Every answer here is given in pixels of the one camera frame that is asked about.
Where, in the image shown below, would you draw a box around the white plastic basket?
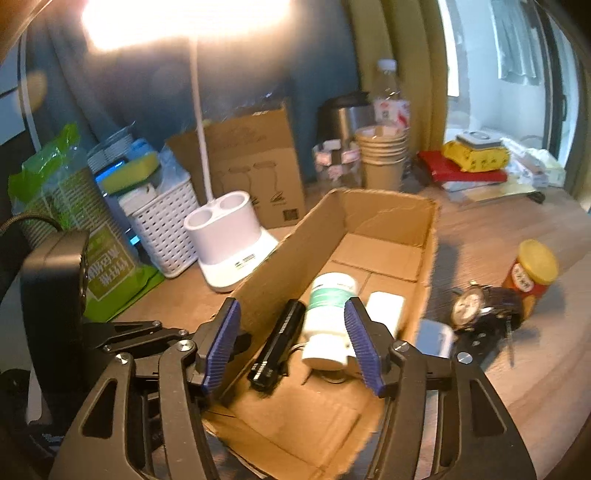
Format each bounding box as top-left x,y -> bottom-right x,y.
117,159 -> 201,279

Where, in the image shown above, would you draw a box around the clear water bottle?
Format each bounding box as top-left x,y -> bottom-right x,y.
373,59 -> 411,134

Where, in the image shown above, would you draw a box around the brown lamp carton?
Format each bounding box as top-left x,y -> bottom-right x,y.
166,104 -> 308,230

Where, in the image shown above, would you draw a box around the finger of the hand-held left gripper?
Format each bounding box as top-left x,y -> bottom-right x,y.
83,319 -> 190,348
131,356 -> 162,386

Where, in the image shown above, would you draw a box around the white charger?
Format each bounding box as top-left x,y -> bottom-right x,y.
416,320 -> 455,359

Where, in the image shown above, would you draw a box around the black braided cable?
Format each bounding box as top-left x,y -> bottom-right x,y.
0,213 -> 63,296

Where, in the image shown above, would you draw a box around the cardboard box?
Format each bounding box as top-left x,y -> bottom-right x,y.
203,188 -> 441,480

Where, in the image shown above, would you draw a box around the yellow lid jar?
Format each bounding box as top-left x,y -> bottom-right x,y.
502,240 -> 559,321

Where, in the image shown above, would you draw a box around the white desk lamp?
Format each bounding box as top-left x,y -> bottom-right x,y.
81,0 -> 294,294

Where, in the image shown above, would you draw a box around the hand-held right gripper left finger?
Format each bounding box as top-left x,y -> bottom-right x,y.
48,298 -> 243,480

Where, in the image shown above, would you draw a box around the black flashlight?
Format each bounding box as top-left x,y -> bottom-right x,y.
247,299 -> 306,393

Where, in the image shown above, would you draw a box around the steel kettle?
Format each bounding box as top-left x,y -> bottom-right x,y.
316,92 -> 375,153

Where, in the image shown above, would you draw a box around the hanging pale clothes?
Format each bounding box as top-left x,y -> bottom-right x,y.
489,0 -> 546,86

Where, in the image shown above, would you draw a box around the plastic folder with papers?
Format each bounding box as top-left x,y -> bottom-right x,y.
438,178 -> 539,204

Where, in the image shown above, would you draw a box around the yellow printed packet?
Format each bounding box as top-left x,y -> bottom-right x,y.
442,141 -> 510,172

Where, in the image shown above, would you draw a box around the black sliding door frame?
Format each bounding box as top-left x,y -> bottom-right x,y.
540,0 -> 583,195

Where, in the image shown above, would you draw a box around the white earbuds case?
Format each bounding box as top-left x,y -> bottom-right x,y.
367,291 -> 406,337

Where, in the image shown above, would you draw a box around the teal curtain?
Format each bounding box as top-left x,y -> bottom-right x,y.
28,0 -> 361,153

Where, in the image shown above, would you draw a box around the stack of white cups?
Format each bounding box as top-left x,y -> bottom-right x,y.
87,129 -> 139,169

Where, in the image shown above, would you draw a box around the yellow curtain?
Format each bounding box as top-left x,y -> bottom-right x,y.
346,0 -> 448,139

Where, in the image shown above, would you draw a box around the red flat package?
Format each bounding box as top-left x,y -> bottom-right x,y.
418,150 -> 509,185

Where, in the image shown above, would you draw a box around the yellow green sponge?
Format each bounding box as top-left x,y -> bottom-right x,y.
102,152 -> 160,195

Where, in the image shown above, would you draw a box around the white pill bottle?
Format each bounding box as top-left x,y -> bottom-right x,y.
301,272 -> 360,370

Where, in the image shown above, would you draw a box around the green wipes packet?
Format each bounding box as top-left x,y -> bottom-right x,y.
9,124 -> 164,324

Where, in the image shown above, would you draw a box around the white grey square device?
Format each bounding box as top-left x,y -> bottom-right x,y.
456,130 -> 502,151

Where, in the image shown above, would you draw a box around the thin black cord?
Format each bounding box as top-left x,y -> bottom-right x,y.
300,364 -> 352,386

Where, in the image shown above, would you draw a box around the stack of paper cups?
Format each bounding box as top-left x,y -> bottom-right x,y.
355,124 -> 409,191

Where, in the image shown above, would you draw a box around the wristwatch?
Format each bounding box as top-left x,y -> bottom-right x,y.
449,281 -> 525,330

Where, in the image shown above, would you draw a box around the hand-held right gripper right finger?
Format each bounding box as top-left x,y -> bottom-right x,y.
344,296 -> 536,480

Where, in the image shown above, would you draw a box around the clear glass jar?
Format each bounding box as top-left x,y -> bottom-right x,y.
313,138 -> 363,190

